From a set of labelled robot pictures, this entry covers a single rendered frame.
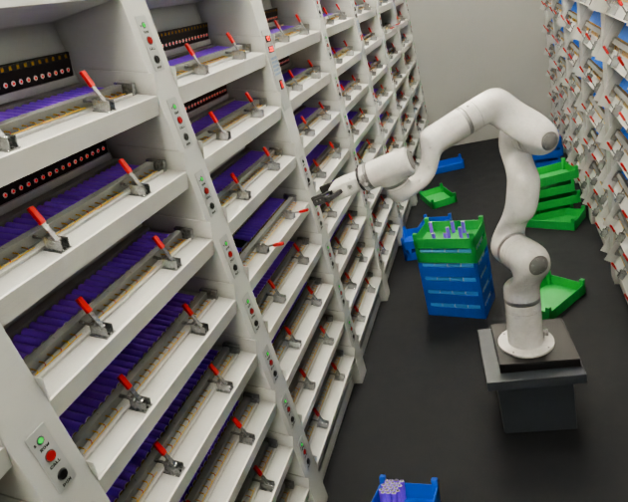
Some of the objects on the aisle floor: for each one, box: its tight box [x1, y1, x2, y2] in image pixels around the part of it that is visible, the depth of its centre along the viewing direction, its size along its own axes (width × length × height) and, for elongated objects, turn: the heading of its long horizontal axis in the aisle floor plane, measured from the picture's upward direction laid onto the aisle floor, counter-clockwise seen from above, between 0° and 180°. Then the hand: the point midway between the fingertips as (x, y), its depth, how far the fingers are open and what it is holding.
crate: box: [540, 270, 586, 320], centre depth 255 cm, size 30×20×8 cm
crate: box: [427, 286, 495, 319], centre depth 272 cm, size 30×20×8 cm
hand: (319, 195), depth 166 cm, fingers open, 8 cm apart
